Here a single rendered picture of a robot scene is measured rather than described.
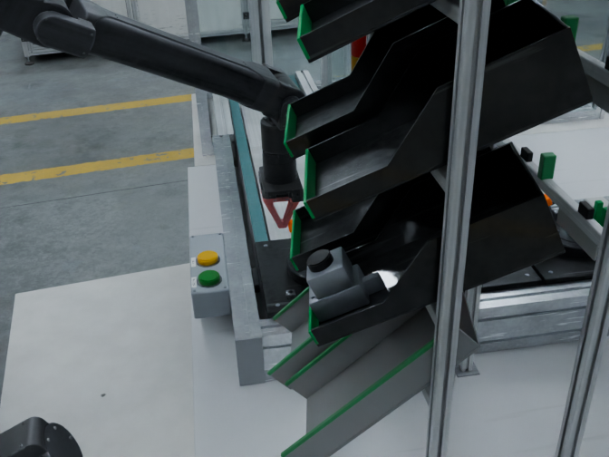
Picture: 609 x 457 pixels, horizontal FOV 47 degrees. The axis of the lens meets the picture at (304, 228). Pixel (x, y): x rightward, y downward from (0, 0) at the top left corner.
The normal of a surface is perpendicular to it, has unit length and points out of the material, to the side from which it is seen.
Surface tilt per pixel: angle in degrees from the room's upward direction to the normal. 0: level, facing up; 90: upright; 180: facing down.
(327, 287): 90
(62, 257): 0
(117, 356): 0
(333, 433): 90
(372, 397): 90
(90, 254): 0
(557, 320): 90
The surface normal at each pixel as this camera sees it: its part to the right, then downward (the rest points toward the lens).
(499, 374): -0.04, -0.86
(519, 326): 0.15, 0.49
